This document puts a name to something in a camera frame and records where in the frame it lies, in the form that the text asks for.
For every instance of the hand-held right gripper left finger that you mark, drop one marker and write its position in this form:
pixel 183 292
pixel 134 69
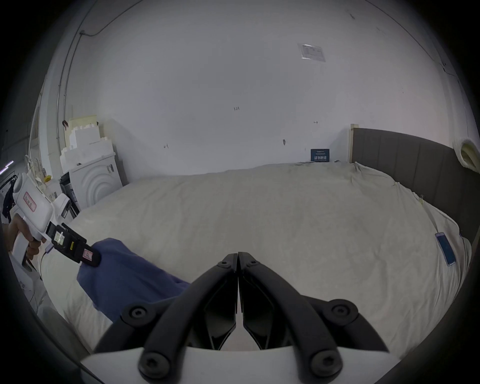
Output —
pixel 195 300

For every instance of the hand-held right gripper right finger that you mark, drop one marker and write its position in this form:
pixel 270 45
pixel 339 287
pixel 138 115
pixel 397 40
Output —
pixel 285 300

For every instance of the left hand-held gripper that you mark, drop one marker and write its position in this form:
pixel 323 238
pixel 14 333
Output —
pixel 32 204

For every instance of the dark blue shirt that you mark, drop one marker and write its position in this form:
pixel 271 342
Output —
pixel 131 277

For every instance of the person's left hand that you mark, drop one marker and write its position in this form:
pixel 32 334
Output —
pixel 23 234

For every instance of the white washing machine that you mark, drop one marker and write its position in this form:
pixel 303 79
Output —
pixel 95 183

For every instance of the bed with beige sheet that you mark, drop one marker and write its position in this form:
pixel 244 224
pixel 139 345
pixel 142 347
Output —
pixel 281 225

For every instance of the white foam packing blocks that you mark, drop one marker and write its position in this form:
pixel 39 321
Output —
pixel 84 137

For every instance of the dark blue card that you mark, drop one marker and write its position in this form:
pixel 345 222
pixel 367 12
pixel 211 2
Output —
pixel 320 154

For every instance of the blue phone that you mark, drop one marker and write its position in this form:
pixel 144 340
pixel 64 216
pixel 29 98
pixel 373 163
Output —
pixel 445 249

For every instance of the grey padded headboard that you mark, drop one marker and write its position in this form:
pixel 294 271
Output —
pixel 416 161

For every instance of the white paper notice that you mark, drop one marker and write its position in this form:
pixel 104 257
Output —
pixel 312 51

